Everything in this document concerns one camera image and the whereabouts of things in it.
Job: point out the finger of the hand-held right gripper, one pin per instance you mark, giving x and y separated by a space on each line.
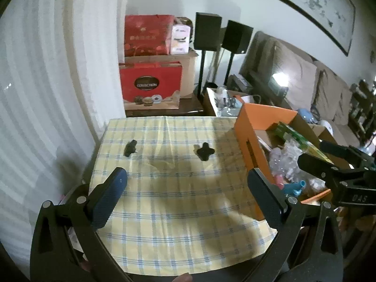
320 166
346 152

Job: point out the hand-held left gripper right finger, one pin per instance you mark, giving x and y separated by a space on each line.
264 199

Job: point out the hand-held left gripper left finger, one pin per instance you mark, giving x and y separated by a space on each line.
108 199

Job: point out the green snack packet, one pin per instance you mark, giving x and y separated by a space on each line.
302 141

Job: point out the teal ribbed toy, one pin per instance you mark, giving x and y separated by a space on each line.
293 188

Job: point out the clear bottle with pink cap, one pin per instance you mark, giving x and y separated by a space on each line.
283 161

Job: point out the orange cardboard box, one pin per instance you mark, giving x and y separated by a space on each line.
249 141

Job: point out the person's left hand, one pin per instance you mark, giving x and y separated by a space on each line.
183 278

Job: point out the white round object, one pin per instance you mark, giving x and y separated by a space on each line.
326 125

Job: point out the dark wooden chair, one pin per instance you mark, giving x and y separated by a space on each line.
364 108

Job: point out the light blue round object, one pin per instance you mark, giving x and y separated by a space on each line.
306 116

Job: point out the small dark figure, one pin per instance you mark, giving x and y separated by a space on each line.
130 148

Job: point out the yellow plaid tablecloth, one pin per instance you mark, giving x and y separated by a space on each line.
176 211

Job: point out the black cross-shaped object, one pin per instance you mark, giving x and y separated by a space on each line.
204 151

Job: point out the brown sofa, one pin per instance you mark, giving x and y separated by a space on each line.
305 76

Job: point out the black device with light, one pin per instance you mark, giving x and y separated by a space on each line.
276 83

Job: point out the dark wooden low cabinet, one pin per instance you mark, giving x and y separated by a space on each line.
164 110

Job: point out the red gift box dark label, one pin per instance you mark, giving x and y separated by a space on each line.
149 83

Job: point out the white curtain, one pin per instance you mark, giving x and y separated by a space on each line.
58 79

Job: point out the black speaker stand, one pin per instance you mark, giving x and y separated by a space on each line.
201 73
229 69

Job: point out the large brown cardboard box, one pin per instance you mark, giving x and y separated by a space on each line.
188 73

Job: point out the black speaker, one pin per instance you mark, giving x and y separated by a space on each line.
238 36
208 30

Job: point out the red gift box floral print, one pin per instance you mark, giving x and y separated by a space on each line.
147 35

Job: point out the white small carton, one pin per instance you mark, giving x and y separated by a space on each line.
179 39

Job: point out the framed wall painting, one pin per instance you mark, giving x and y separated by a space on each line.
314 8

